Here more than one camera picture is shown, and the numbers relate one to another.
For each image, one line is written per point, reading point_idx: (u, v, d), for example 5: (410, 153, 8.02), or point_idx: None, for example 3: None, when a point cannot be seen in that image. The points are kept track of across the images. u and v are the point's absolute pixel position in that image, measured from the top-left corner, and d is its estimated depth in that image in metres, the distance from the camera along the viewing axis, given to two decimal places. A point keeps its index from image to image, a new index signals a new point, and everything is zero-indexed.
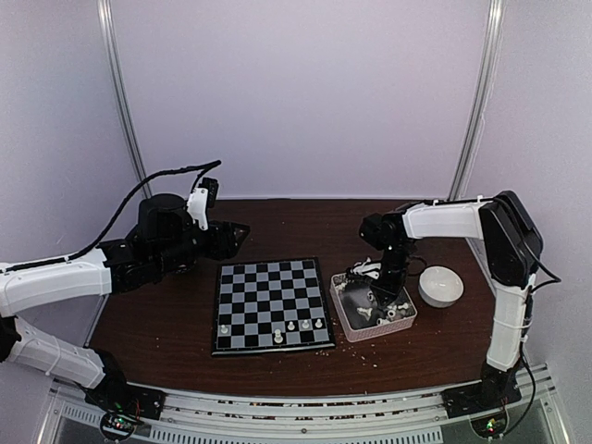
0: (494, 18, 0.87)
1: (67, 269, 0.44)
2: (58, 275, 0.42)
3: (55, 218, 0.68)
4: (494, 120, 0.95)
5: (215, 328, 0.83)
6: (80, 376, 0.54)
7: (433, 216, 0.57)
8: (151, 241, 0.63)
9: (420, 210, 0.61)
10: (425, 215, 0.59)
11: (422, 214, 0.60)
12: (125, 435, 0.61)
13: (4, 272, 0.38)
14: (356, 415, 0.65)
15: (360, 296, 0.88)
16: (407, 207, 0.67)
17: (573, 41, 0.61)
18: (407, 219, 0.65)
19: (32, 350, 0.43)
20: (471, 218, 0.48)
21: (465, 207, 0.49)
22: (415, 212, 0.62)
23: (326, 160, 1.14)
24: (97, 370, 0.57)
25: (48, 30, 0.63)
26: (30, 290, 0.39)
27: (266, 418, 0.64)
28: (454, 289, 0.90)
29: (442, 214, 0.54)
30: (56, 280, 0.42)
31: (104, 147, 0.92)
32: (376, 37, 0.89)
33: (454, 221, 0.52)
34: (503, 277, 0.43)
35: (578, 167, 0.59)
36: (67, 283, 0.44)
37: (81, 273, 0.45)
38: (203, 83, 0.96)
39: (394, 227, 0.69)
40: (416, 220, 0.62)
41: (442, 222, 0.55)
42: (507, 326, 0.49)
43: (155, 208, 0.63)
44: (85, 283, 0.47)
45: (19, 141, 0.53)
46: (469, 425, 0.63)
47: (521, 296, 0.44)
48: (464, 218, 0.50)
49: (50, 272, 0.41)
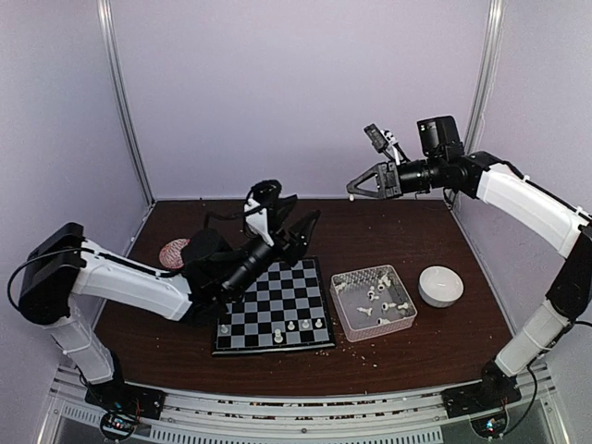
0: (494, 18, 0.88)
1: (151, 280, 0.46)
2: (145, 285, 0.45)
3: (55, 218, 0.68)
4: (494, 120, 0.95)
5: (215, 327, 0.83)
6: (93, 370, 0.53)
7: (518, 200, 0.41)
8: (206, 288, 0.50)
9: (508, 179, 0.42)
10: (512, 192, 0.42)
11: (505, 187, 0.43)
12: (125, 435, 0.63)
13: (96, 254, 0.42)
14: (356, 415, 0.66)
15: (360, 297, 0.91)
16: (489, 163, 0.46)
17: (573, 41, 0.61)
18: (486, 179, 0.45)
19: (69, 329, 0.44)
20: (563, 232, 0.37)
21: (566, 213, 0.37)
22: (500, 177, 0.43)
23: (326, 159, 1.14)
24: (109, 374, 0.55)
25: (49, 30, 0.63)
26: (105, 282, 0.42)
27: (266, 418, 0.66)
28: (453, 289, 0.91)
29: (530, 204, 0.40)
30: (136, 286, 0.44)
31: (104, 147, 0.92)
32: (376, 37, 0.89)
33: (542, 220, 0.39)
34: (560, 307, 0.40)
35: (579, 166, 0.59)
36: (143, 293, 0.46)
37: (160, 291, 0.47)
38: (203, 83, 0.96)
39: (465, 175, 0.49)
40: (494, 186, 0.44)
41: (524, 210, 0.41)
42: (534, 342, 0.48)
43: (194, 261, 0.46)
44: (159, 301, 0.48)
45: (18, 141, 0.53)
46: (469, 425, 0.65)
47: (561, 324, 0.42)
48: (554, 228, 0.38)
49: (140, 279, 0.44)
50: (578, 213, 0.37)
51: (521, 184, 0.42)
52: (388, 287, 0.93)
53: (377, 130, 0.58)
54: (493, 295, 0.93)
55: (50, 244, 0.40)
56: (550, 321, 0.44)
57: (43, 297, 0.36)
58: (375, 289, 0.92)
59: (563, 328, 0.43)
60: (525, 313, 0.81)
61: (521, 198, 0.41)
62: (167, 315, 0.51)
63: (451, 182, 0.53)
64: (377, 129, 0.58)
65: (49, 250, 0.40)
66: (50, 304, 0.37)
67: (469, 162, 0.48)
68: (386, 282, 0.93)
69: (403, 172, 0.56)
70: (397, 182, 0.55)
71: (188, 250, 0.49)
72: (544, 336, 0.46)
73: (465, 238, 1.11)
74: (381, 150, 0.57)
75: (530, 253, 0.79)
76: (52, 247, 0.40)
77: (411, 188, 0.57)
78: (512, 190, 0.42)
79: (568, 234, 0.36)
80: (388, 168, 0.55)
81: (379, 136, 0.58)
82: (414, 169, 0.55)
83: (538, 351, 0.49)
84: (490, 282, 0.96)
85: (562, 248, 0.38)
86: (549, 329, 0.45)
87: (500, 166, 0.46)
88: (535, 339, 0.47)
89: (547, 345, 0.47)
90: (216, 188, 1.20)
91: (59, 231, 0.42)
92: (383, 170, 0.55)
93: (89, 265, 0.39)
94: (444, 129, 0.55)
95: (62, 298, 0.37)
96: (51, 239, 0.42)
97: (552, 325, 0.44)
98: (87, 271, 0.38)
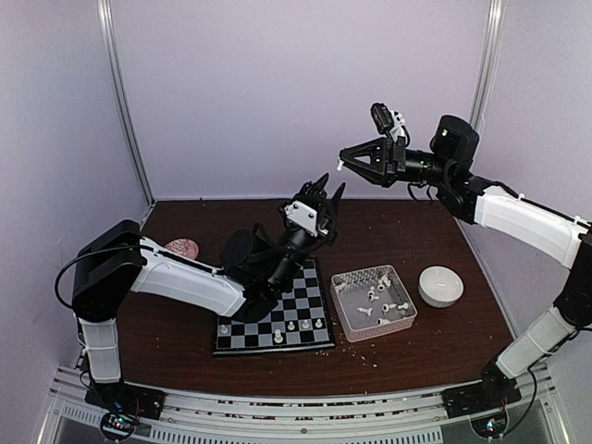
0: (494, 18, 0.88)
1: (209, 279, 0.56)
2: (202, 281, 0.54)
3: (55, 219, 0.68)
4: (493, 120, 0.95)
5: (215, 327, 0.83)
6: (105, 369, 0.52)
7: (513, 216, 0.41)
8: (253, 283, 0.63)
9: (503, 201, 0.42)
10: (507, 211, 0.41)
11: (500, 206, 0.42)
12: (125, 435, 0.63)
13: (155, 253, 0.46)
14: (356, 415, 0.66)
15: (360, 297, 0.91)
16: (486, 187, 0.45)
17: (573, 40, 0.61)
18: (481, 203, 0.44)
19: (103, 329, 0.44)
20: (564, 244, 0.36)
21: (563, 224, 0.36)
22: (497, 199, 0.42)
23: (326, 159, 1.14)
24: (117, 376, 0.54)
25: (48, 30, 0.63)
26: (166, 280, 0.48)
27: (266, 418, 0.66)
28: (453, 289, 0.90)
29: (532, 222, 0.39)
30: (197, 283, 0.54)
31: (104, 147, 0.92)
32: (376, 36, 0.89)
33: (542, 234, 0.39)
34: (563, 313, 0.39)
35: (579, 167, 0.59)
36: (196, 288, 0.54)
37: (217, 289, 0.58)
38: (203, 83, 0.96)
39: (460, 203, 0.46)
40: (491, 211, 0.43)
41: (526, 229, 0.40)
42: (537, 347, 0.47)
43: (235, 265, 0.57)
44: (214, 295, 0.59)
45: (18, 142, 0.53)
46: (469, 425, 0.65)
47: (566, 329, 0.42)
48: (555, 240, 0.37)
49: (196, 276, 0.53)
50: (576, 221, 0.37)
51: (517, 203, 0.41)
52: (388, 287, 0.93)
53: (388, 110, 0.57)
54: (493, 295, 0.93)
55: (108, 240, 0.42)
56: (555, 328, 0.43)
57: (98, 293, 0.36)
58: (375, 289, 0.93)
59: (567, 335, 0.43)
60: (525, 314, 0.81)
61: (517, 215, 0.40)
62: (220, 308, 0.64)
63: (444, 205, 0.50)
64: (388, 110, 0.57)
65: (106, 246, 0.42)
66: (103, 302, 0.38)
67: (464, 188, 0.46)
68: (386, 283, 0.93)
69: (406, 157, 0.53)
70: (402, 162, 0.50)
71: (225, 252, 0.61)
72: (547, 340, 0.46)
73: (465, 238, 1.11)
74: (383, 129, 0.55)
75: (530, 254, 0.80)
76: (110, 245, 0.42)
77: (408, 177, 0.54)
78: (507, 207, 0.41)
79: (569, 245, 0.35)
80: (396, 143, 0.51)
81: (388, 115, 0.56)
82: (419, 159, 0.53)
83: (541, 354, 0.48)
84: (489, 283, 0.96)
85: (565, 259, 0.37)
86: (552, 335, 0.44)
87: (495, 187, 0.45)
88: (537, 343, 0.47)
89: (549, 350, 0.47)
90: (217, 188, 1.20)
91: (116, 228, 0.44)
92: (388, 144, 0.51)
93: (154, 264, 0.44)
94: (467, 142, 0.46)
95: (116, 297, 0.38)
96: (108, 235, 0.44)
97: (556, 330, 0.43)
98: (153, 269, 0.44)
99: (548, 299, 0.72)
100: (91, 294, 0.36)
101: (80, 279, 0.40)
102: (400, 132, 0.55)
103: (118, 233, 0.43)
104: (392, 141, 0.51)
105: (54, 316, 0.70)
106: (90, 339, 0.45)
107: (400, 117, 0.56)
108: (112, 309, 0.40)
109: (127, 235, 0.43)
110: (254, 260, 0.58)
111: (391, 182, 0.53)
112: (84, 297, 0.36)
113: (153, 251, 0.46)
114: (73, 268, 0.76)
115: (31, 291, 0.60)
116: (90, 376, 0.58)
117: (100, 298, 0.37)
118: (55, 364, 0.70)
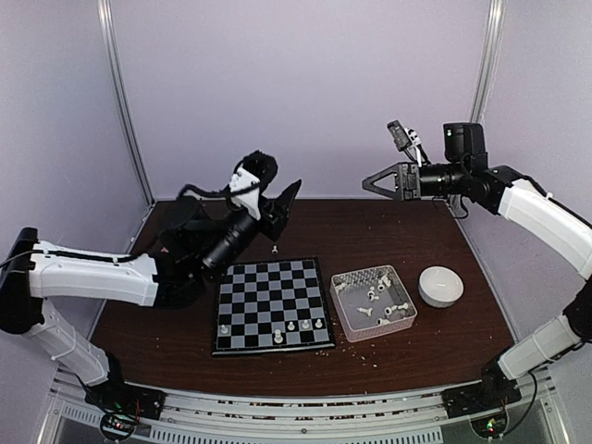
0: (494, 18, 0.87)
1: (117, 269, 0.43)
2: (105, 273, 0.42)
3: (55, 219, 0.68)
4: (493, 121, 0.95)
5: (215, 328, 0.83)
6: (94, 370, 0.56)
7: (537, 214, 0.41)
8: (185, 259, 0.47)
9: (530, 196, 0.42)
10: (533, 208, 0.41)
11: (526, 202, 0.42)
12: (125, 435, 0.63)
13: (45, 254, 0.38)
14: (356, 415, 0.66)
15: (360, 297, 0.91)
16: (512, 178, 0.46)
17: (573, 42, 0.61)
18: (508, 195, 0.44)
19: (49, 335, 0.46)
20: (585, 252, 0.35)
21: (586, 231, 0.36)
22: (524, 192, 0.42)
23: (325, 159, 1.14)
24: (104, 373, 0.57)
25: (49, 32, 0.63)
26: (61, 280, 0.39)
27: (266, 418, 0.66)
28: (453, 288, 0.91)
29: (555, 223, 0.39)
30: (98, 277, 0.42)
31: (104, 148, 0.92)
32: (376, 36, 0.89)
33: (563, 238, 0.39)
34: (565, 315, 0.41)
35: (579, 168, 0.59)
36: (103, 283, 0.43)
37: (128, 280, 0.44)
38: (203, 83, 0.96)
39: (487, 191, 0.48)
40: (517, 204, 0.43)
41: (548, 228, 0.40)
42: (541, 353, 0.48)
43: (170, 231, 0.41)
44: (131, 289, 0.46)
45: (18, 141, 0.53)
46: (469, 425, 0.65)
47: (572, 339, 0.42)
48: (575, 247, 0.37)
49: (97, 267, 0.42)
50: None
51: (545, 202, 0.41)
52: (388, 287, 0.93)
53: (400, 129, 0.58)
54: (494, 295, 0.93)
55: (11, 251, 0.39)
56: (560, 336, 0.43)
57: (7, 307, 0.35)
58: (375, 289, 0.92)
59: (572, 345, 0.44)
60: (525, 314, 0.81)
61: (541, 214, 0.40)
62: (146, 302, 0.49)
63: (473, 197, 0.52)
64: (401, 128, 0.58)
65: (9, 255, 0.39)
66: (16, 314, 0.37)
67: (492, 177, 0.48)
68: (386, 283, 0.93)
69: (423, 174, 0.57)
70: (417, 186, 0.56)
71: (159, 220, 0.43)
72: (551, 347, 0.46)
73: (465, 238, 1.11)
74: (401, 150, 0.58)
75: (530, 254, 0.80)
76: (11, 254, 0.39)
77: (430, 191, 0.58)
78: (533, 204, 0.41)
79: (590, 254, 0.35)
80: (411, 168, 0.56)
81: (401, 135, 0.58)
82: (436, 173, 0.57)
83: (544, 360, 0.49)
84: (489, 283, 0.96)
85: (582, 269, 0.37)
86: (557, 344, 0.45)
87: (524, 182, 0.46)
88: (541, 351, 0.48)
89: (552, 357, 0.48)
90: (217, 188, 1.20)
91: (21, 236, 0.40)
92: (404, 171, 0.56)
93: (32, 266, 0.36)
94: (473, 133, 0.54)
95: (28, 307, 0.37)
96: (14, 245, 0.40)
97: (561, 339, 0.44)
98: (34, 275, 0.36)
99: (548, 300, 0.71)
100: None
101: None
102: (417, 151, 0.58)
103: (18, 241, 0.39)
104: (406, 166, 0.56)
105: None
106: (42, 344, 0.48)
107: (414, 132, 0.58)
108: (31, 318, 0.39)
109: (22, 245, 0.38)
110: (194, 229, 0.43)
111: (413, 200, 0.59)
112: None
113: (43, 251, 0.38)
114: None
115: None
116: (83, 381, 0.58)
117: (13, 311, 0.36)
118: (55, 364, 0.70)
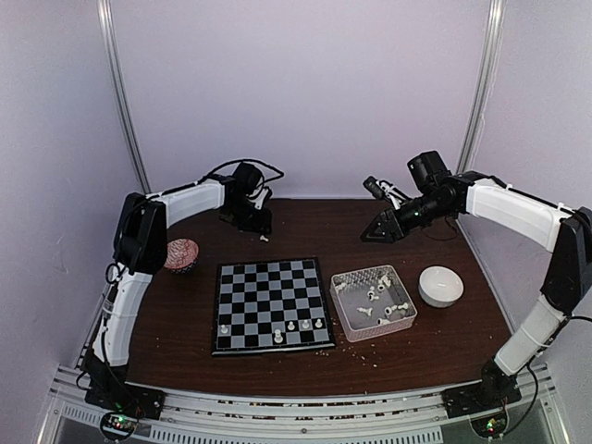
0: (494, 18, 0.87)
1: (199, 188, 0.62)
2: (195, 191, 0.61)
3: (55, 219, 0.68)
4: (494, 121, 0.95)
5: (215, 328, 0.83)
6: (127, 344, 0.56)
7: (501, 203, 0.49)
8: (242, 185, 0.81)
9: (491, 189, 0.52)
10: (497, 199, 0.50)
11: (489, 195, 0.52)
12: (125, 435, 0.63)
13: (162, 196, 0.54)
14: (356, 415, 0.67)
15: (360, 297, 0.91)
16: (475, 179, 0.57)
17: (573, 43, 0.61)
18: (473, 192, 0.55)
19: (138, 292, 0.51)
20: (548, 228, 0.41)
21: (542, 207, 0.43)
22: (486, 188, 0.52)
23: (326, 159, 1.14)
24: (121, 354, 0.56)
25: (50, 35, 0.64)
26: (178, 206, 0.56)
27: (266, 418, 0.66)
28: (452, 289, 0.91)
29: (514, 205, 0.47)
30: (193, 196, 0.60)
31: (104, 147, 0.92)
32: (376, 37, 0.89)
33: (526, 219, 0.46)
34: (554, 301, 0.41)
35: (578, 168, 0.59)
36: (196, 198, 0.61)
37: (207, 191, 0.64)
38: (203, 84, 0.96)
39: (453, 194, 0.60)
40: (482, 198, 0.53)
41: (511, 213, 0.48)
42: (530, 339, 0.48)
43: (251, 166, 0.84)
44: (210, 199, 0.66)
45: (18, 141, 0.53)
46: (469, 425, 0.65)
47: (558, 319, 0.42)
48: (538, 225, 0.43)
49: (189, 192, 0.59)
50: (561, 207, 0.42)
51: (504, 191, 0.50)
52: (388, 287, 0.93)
53: (374, 184, 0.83)
54: (493, 295, 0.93)
55: (126, 214, 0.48)
56: (546, 317, 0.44)
57: (153, 243, 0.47)
58: (375, 289, 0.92)
59: (558, 327, 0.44)
60: (525, 312, 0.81)
61: (503, 203, 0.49)
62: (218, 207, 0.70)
63: (443, 203, 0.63)
64: (375, 183, 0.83)
65: (124, 218, 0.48)
66: (155, 250, 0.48)
67: (456, 181, 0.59)
68: (386, 283, 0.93)
69: (400, 214, 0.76)
70: (398, 227, 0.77)
71: (246, 168, 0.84)
72: (539, 331, 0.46)
73: (465, 238, 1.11)
74: (380, 198, 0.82)
75: (528, 253, 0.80)
76: (124, 216, 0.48)
77: (416, 222, 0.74)
78: (495, 195, 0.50)
79: (550, 229, 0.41)
80: (388, 215, 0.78)
81: (376, 189, 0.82)
82: (411, 208, 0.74)
83: (536, 349, 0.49)
84: (490, 283, 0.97)
85: (549, 244, 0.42)
86: (545, 328, 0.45)
87: (486, 179, 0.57)
88: (531, 337, 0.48)
89: (544, 343, 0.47)
90: None
91: (124, 203, 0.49)
92: (385, 218, 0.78)
93: (163, 201, 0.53)
94: (430, 159, 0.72)
95: (161, 241, 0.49)
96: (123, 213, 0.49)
97: (548, 323, 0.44)
98: (168, 204, 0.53)
99: None
100: (150, 247, 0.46)
101: (122, 251, 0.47)
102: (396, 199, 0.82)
103: (129, 204, 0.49)
104: (384, 216, 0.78)
105: (54, 315, 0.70)
106: (123, 306, 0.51)
107: (385, 182, 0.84)
108: (161, 254, 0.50)
109: (135, 201, 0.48)
110: (252, 179, 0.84)
111: (408, 231, 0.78)
112: (145, 253, 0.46)
113: (152, 195, 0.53)
114: (70, 266, 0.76)
115: (30, 291, 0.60)
116: (90, 375, 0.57)
117: (154, 246, 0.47)
118: (54, 364, 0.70)
